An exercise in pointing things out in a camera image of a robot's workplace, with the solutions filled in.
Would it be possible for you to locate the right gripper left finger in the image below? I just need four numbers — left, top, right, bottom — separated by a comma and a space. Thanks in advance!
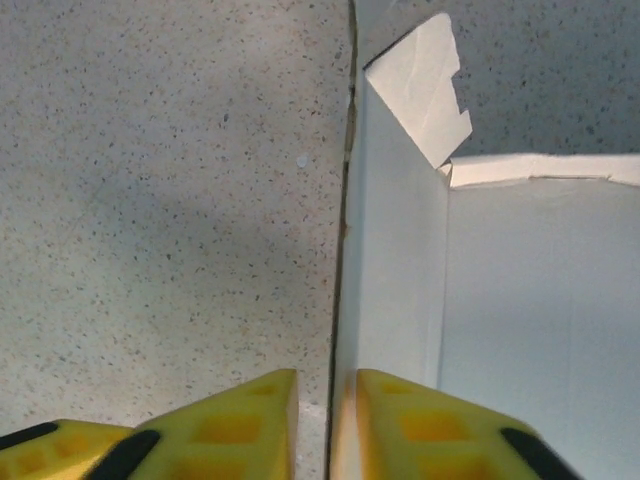
0, 368, 300, 480

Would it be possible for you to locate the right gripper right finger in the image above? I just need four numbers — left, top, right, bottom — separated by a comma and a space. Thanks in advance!
355, 368, 586, 480

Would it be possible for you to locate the white paper box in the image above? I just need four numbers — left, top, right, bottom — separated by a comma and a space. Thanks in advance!
327, 0, 640, 480

